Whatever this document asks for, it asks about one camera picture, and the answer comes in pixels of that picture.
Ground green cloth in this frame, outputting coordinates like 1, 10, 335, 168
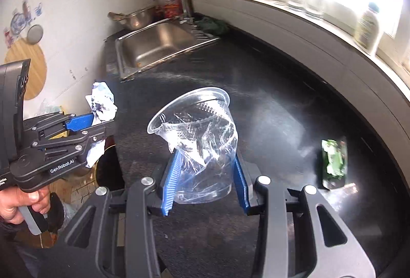
195, 16, 230, 35

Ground black round object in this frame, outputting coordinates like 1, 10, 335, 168
32, 192, 65, 234

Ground clear plastic cup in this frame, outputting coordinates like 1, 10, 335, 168
147, 86, 239, 204

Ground blue wall sticker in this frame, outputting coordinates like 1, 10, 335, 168
3, 0, 44, 48

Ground small white blue paper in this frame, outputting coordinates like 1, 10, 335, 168
85, 81, 118, 168

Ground green red snack packet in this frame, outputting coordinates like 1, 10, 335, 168
321, 136, 349, 191

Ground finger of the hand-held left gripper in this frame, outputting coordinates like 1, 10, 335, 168
23, 112, 96, 140
31, 119, 116, 168

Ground metal bowl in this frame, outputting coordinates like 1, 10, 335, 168
107, 7, 155, 30

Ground round wooden cutting board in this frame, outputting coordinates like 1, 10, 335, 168
4, 38, 48, 102

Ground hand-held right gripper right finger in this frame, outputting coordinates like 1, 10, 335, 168
235, 154, 380, 278

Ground person's left hand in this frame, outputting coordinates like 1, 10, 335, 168
0, 187, 52, 226

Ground round metal wall disc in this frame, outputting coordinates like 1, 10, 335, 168
26, 24, 44, 43

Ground white plastic bottle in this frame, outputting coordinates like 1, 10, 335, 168
354, 2, 384, 55

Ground dark trash bin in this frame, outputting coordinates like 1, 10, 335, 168
95, 146, 126, 194

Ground stainless steel sink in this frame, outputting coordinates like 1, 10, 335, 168
114, 18, 222, 82

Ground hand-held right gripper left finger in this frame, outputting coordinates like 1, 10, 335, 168
38, 150, 182, 278

